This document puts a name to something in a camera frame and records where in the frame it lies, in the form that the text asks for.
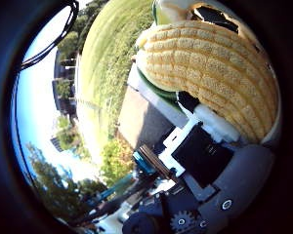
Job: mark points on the yellow corn plush toy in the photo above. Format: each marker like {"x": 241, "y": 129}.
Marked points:
{"x": 211, "y": 65}

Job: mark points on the teal metal bar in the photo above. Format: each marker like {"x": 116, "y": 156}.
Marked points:
{"x": 115, "y": 188}

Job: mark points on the small grey distant building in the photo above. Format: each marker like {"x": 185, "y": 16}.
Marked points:
{"x": 57, "y": 144}

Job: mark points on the dark distant building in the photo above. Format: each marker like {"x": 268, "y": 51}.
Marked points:
{"x": 65, "y": 91}

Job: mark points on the blue striped metal frame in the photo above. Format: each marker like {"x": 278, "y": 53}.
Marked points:
{"x": 146, "y": 161}

